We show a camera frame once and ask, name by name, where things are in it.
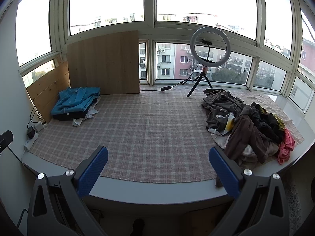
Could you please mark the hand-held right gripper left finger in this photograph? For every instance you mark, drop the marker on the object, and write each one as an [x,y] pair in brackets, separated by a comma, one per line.
[93,169]

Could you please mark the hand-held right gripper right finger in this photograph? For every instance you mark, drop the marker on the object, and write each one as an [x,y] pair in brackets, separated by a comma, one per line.
[225,174]

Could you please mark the grey daisy print t-shirt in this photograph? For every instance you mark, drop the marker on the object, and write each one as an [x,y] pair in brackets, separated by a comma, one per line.
[219,110]

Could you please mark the black power adapter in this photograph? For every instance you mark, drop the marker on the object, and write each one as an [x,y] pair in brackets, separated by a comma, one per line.
[31,132]

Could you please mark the white power strip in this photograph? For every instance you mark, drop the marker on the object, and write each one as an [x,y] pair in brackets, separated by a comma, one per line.
[39,127]

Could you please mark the brown garment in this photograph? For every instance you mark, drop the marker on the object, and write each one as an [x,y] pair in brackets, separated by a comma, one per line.
[246,137]

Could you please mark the white garment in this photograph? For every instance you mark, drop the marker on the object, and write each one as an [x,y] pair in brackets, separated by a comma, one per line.
[81,121]

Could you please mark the dark navy garment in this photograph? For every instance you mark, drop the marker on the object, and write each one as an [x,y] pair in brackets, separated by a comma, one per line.
[71,116]

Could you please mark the pine wood panel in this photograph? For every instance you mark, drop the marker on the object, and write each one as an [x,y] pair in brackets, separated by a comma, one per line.
[46,88]

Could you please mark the pink plaid blanket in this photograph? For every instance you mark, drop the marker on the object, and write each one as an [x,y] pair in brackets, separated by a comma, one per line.
[147,132]

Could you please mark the black garment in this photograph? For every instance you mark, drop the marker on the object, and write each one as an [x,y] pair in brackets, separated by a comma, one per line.
[268,123]

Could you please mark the pink garment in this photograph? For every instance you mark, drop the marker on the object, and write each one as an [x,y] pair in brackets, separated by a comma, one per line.
[286,145]

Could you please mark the blue striped shirt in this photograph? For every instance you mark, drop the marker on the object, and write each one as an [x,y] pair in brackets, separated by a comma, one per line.
[73,99]

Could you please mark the light wooden board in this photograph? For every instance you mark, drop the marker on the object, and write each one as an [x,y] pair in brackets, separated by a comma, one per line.
[105,64]

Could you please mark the apartment buildings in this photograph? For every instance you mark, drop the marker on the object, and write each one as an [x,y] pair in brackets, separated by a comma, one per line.
[172,59]

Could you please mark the white window frame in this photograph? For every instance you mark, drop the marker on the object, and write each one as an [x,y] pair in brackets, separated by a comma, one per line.
[149,29]

